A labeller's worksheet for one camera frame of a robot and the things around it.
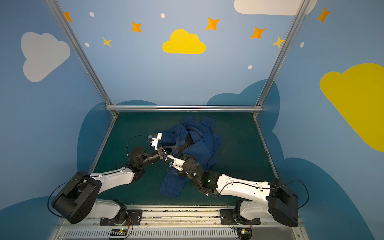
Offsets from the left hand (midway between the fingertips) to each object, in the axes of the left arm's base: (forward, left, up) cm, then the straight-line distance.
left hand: (177, 147), depth 76 cm
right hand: (-2, -3, 0) cm, 4 cm away
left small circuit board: (-35, +28, -25) cm, 51 cm away
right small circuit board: (-35, -35, -25) cm, 55 cm away
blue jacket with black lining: (+9, -9, -5) cm, 13 cm away
